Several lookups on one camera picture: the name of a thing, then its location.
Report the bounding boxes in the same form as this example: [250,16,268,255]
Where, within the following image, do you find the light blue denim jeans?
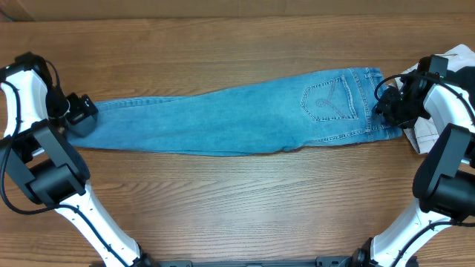
[67,67,402,156]

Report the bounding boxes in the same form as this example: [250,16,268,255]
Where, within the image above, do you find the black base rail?
[156,256,352,267]

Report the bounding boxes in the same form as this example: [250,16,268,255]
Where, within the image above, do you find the folded black garment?
[447,66,475,108]

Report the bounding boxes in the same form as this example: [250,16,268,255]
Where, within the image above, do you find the folded light grey trousers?
[404,44,474,154]

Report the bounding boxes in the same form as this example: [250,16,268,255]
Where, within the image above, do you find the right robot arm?
[341,55,474,267]

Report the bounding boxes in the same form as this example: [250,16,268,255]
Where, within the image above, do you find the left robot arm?
[1,52,156,267]

